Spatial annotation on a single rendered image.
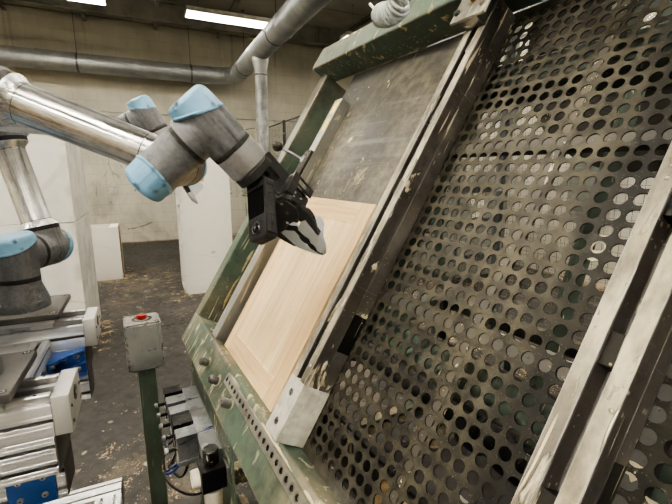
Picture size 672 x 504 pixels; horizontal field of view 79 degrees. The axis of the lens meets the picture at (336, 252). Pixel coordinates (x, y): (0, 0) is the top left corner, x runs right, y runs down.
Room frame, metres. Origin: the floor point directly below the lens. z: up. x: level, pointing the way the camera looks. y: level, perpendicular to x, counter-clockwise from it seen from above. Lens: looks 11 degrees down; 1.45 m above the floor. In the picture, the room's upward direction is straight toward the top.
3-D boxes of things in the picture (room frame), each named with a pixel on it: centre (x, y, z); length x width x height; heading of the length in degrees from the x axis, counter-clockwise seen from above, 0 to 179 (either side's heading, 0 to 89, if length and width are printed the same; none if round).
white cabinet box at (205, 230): (5.08, 1.66, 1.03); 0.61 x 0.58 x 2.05; 25
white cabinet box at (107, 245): (5.53, 3.31, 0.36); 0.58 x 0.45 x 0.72; 115
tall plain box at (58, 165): (3.27, 2.37, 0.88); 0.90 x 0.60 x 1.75; 25
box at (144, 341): (1.40, 0.71, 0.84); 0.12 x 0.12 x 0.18; 29
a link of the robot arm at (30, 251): (1.22, 0.98, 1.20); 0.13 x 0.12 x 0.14; 179
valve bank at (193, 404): (1.05, 0.43, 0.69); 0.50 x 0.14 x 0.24; 29
